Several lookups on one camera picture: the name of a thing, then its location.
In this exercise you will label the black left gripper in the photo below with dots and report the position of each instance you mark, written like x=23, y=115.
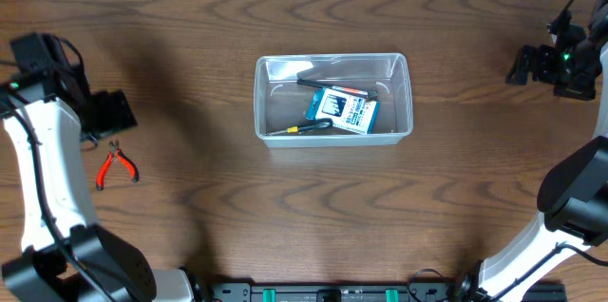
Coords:
x=111, y=113

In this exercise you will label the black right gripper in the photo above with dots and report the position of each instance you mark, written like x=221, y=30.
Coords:
x=539, y=66

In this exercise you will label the small claw hammer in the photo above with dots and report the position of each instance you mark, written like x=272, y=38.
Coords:
x=369, y=95

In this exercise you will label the white and teal box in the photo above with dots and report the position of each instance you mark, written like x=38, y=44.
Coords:
x=347, y=112

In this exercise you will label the black yellow screwdriver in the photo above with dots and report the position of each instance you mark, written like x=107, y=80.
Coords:
x=303, y=128

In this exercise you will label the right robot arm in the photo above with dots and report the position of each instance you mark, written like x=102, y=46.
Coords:
x=572, y=200

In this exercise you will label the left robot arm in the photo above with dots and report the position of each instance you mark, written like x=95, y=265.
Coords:
x=49, y=111

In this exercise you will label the clear plastic container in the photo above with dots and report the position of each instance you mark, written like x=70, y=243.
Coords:
x=279, y=102

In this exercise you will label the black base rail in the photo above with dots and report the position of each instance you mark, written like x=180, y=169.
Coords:
x=417, y=288

